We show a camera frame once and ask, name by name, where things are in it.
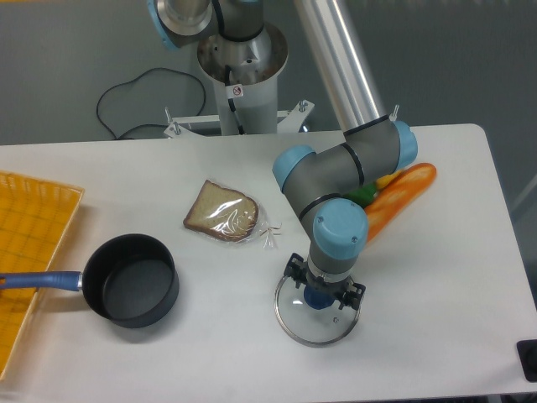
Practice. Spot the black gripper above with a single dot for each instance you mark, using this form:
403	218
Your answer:
348	292

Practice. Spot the glass lid with blue knob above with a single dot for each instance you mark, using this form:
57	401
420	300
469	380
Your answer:
298	312

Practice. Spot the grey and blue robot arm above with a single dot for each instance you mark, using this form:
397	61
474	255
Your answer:
313	183

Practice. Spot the green toy bell pepper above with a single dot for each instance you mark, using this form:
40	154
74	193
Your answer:
363	196

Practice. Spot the toy baguette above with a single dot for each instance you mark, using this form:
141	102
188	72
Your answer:
397	195

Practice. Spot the yellow toy bell pepper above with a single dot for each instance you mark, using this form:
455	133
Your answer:
384	181

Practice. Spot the bread slice in plastic wrap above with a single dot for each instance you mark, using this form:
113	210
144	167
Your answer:
230	216

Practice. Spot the black object at table corner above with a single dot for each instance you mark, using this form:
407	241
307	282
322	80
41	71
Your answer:
527	351

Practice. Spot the orange woven basket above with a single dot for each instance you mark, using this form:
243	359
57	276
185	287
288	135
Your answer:
35	217

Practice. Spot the black pot with blue handle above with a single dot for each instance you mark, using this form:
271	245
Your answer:
130	280

